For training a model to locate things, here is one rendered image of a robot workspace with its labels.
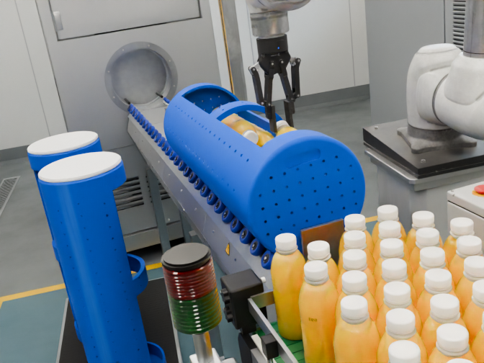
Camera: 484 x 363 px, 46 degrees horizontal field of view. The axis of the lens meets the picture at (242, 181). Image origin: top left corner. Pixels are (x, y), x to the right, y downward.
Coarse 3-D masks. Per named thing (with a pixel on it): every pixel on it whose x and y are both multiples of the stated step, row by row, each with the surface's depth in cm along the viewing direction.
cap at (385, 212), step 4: (380, 208) 113; (384, 208) 113; (388, 208) 113; (392, 208) 113; (396, 208) 112; (380, 212) 112; (384, 212) 111; (388, 212) 111; (392, 212) 111; (396, 212) 112; (380, 216) 112; (384, 216) 112; (388, 216) 111; (392, 216) 111; (396, 216) 112
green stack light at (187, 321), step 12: (216, 288) 73; (180, 300) 71; (192, 300) 71; (204, 300) 71; (216, 300) 73; (180, 312) 72; (192, 312) 71; (204, 312) 71; (216, 312) 73; (180, 324) 72; (192, 324) 72; (204, 324) 72; (216, 324) 73
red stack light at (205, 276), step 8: (208, 264) 71; (168, 272) 70; (176, 272) 70; (184, 272) 69; (192, 272) 69; (200, 272) 70; (208, 272) 71; (168, 280) 71; (176, 280) 70; (184, 280) 70; (192, 280) 70; (200, 280) 70; (208, 280) 71; (168, 288) 71; (176, 288) 70; (184, 288) 70; (192, 288) 70; (200, 288) 70; (208, 288) 71; (176, 296) 71; (184, 296) 70; (192, 296) 70; (200, 296) 71
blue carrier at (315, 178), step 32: (192, 96) 199; (224, 96) 203; (192, 128) 166; (224, 128) 147; (192, 160) 165; (224, 160) 138; (256, 160) 123; (288, 160) 122; (320, 160) 124; (352, 160) 126; (224, 192) 138; (256, 192) 121; (288, 192) 123; (320, 192) 126; (352, 192) 129; (256, 224) 123; (288, 224) 126
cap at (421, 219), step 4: (416, 212) 109; (420, 212) 109; (424, 212) 109; (428, 212) 109; (412, 216) 109; (416, 216) 108; (420, 216) 108; (424, 216) 107; (428, 216) 107; (432, 216) 107; (416, 220) 107; (420, 220) 107; (424, 220) 106; (428, 220) 106; (432, 220) 107; (416, 224) 107; (420, 224) 107; (424, 224) 107; (428, 224) 107; (432, 224) 107
